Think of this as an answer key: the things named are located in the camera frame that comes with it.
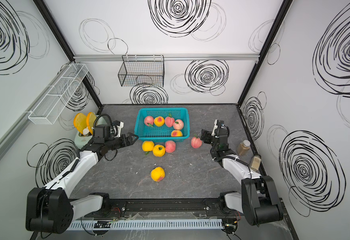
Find yellow peach front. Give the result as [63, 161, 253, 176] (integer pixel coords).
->
[151, 167, 165, 182]

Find black wire wall basket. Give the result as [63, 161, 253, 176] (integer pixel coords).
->
[118, 55, 165, 87]

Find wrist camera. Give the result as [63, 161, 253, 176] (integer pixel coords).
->
[113, 121, 124, 138]
[211, 120, 224, 138]

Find yellow toast slice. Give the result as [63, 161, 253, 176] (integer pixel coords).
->
[73, 113, 88, 135]
[86, 112, 97, 135]

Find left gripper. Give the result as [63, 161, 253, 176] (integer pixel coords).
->
[105, 132, 139, 151]

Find teal plastic basket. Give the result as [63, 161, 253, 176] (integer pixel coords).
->
[135, 108, 190, 143]

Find mint green toaster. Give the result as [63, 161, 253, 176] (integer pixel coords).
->
[74, 115, 99, 149]

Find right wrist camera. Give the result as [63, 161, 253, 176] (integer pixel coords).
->
[211, 120, 224, 138]

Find white slotted cable duct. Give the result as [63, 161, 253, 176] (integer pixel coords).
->
[68, 219, 224, 232]

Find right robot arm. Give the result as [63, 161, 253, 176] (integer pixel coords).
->
[200, 127, 283, 226]

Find small brown glass bottle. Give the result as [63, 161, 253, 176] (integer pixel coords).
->
[237, 140, 251, 156]

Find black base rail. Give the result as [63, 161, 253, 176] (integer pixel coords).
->
[84, 197, 285, 218]

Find pink peach front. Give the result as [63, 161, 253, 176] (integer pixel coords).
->
[173, 119, 184, 130]

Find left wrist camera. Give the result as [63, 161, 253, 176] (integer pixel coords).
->
[113, 121, 124, 138]

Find yellow toast slice right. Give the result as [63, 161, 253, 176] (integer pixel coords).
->
[86, 112, 97, 135]

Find yellow toast slice left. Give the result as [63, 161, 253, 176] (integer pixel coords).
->
[73, 113, 88, 135]

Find yellow peach with leaf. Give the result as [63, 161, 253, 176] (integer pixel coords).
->
[153, 145, 166, 157]

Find pink peach with leaf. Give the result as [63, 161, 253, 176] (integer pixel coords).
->
[165, 113, 175, 128]

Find pale beige glass bottle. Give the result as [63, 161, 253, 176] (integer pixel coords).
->
[249, 154, 261, 172]

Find white wire wall shelf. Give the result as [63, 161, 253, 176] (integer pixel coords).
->
[28, 63, 89, 125]

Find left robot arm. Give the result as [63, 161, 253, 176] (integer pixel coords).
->
[26, 121, 139, 234]

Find yellow peach red spot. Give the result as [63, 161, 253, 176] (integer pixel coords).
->
[154, 116, 165, 127]

